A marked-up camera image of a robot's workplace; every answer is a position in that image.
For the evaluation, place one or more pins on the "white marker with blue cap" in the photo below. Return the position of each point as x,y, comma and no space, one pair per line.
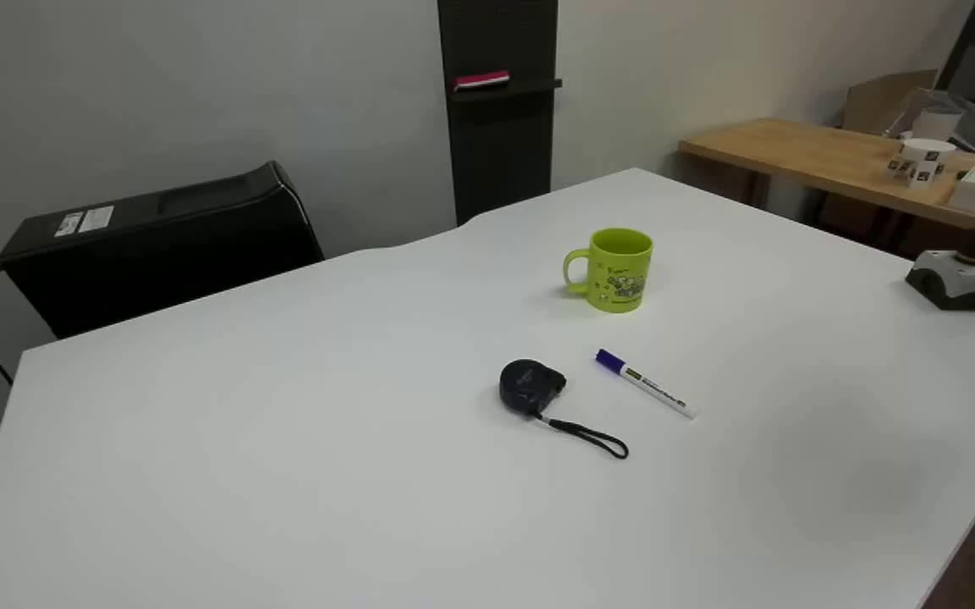
653,386

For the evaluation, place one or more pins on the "green ceramic mug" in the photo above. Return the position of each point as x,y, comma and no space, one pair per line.
622,272

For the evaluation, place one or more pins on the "black tall cabinet column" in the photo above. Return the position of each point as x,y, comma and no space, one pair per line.
498,138

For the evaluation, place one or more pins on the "pink flat item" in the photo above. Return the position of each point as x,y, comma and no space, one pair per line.
482,79

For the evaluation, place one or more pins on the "black computer tower case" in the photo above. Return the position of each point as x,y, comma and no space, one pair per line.
171,257

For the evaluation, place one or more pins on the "wooden side table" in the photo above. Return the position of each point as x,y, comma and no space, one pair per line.
813,158

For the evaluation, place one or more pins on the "brown cardboard box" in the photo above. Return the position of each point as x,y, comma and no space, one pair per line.
885,102

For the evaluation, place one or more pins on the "small white tagged cube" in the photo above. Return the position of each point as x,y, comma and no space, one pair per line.
918,158

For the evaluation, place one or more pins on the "grey and black button device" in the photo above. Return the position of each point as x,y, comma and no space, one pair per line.
960,280

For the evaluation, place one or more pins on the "clear plastic container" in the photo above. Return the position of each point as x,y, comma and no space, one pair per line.
948,118

